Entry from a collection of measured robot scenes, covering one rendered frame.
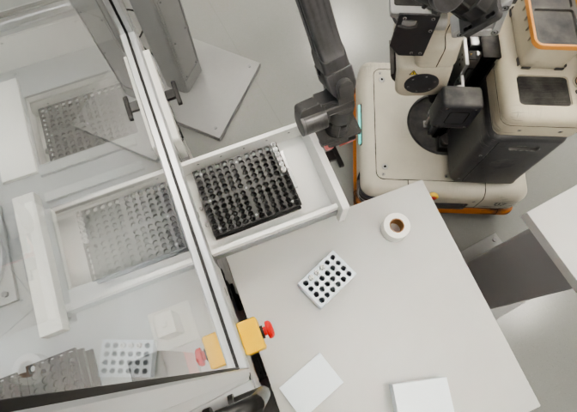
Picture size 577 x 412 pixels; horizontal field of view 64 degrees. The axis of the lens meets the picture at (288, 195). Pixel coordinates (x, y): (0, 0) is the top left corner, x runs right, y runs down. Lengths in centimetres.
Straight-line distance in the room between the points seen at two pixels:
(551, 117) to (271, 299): 93
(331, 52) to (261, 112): 135
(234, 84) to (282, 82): 24
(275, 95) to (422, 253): 129
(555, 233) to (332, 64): 79
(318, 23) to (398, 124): 111
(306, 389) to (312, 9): 83
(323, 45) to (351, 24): 165
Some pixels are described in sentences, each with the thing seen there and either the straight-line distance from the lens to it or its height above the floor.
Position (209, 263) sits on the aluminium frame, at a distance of 100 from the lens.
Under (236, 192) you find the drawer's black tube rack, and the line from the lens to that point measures 113.
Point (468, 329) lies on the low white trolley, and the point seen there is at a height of 76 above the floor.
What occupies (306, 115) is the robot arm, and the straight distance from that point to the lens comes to 98.
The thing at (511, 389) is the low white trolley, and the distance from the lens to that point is 131.
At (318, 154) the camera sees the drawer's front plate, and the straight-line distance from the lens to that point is 113.
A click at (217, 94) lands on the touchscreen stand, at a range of 229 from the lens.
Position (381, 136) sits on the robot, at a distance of 192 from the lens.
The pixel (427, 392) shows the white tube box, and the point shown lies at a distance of 119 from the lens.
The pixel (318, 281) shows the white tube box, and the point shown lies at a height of 79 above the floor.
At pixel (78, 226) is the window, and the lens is 33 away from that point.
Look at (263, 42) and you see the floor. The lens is 248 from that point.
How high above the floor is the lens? 195
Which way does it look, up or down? 70 degrees down
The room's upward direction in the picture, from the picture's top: straight up
